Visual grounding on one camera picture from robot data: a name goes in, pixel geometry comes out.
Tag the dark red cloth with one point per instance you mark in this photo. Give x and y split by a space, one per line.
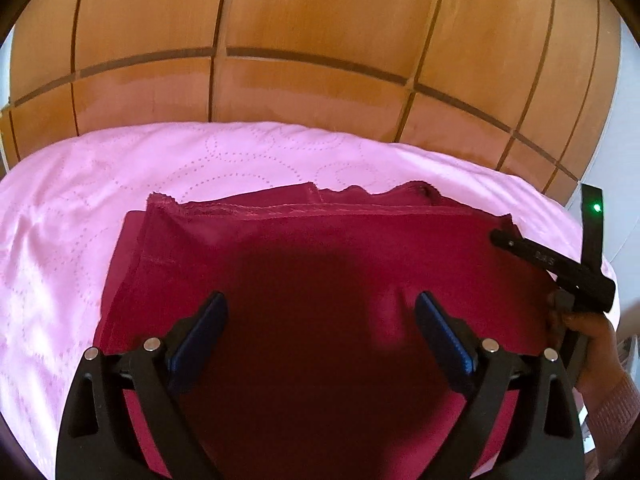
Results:
321 372

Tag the pink knitted sleeve forearm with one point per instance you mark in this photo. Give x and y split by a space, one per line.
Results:
610 423

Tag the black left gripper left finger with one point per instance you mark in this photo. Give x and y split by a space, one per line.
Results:
97 438

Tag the right hand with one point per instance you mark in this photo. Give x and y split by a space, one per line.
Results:
601 370

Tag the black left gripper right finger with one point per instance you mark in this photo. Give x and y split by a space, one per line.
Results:
519 419

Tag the pink dotted bedsheet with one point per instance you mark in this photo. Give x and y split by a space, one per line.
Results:
62 210

